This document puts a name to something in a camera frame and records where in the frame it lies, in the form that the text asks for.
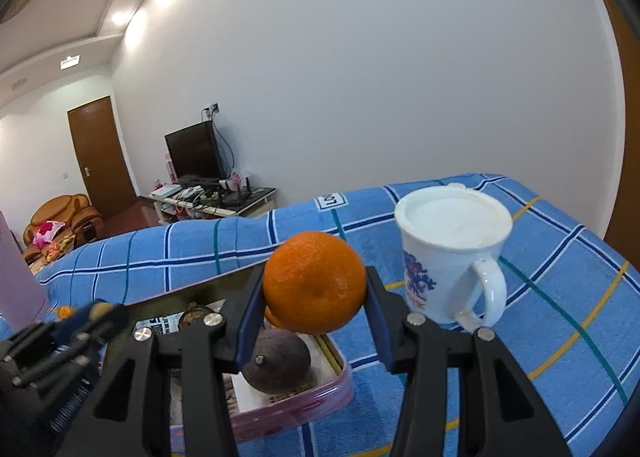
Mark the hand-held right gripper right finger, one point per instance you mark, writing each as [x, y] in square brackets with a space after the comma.
[376, 322]

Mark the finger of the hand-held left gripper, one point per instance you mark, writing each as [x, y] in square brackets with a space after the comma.
[55, 364]
[80, 324]

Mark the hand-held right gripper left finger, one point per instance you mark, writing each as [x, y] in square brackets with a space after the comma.
[250, 319]

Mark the orange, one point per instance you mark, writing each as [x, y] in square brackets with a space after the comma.
[315, 277]
[272, 318]

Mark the purple passion fruit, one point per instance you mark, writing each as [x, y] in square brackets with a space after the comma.
[277, 359]

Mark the dark mottled passion fruit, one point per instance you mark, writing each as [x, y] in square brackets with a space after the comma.
[192, 318]

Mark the pink tin box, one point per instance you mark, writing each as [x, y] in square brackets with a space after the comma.
[310, 402]

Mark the white mug with purple print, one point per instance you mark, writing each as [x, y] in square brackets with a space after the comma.
[440, 267]

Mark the pink floral cushion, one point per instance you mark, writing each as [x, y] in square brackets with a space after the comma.
[47, 231]

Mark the brown leather armchair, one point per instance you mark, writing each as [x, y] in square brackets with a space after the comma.
[75, 212]

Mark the cluttered television stand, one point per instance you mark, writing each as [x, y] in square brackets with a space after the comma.
[215, 204]

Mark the white mug lid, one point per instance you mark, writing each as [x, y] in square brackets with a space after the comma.
[450, 217]

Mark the brown wooden door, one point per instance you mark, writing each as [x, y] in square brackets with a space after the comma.
[97, 157]

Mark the blue plaid blanket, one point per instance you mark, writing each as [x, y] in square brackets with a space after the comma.
[550, 287]

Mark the black television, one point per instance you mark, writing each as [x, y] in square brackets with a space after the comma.
[192, 149]

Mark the exit sign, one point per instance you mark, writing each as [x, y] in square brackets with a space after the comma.
[69, 60]

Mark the brown wooden panel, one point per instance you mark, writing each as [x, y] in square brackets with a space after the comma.
[622, 112]

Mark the white wall outlet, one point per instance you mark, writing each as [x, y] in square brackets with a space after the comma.
[212, 110]

